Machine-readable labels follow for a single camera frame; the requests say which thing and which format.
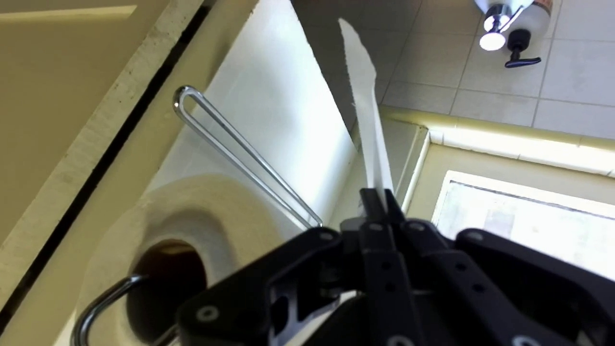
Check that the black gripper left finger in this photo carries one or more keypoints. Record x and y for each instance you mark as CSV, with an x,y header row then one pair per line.
x,y
377,270

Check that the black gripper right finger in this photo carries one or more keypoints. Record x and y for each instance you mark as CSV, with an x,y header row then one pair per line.
x,y
487,281

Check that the white paper towel roll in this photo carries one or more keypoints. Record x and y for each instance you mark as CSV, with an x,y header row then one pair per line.
x,y
270,108

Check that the metal paper towel holder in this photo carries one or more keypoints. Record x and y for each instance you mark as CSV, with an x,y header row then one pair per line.
x,y
250,160

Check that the window with white frame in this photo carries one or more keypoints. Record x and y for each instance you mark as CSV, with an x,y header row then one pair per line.
x,y
531,218

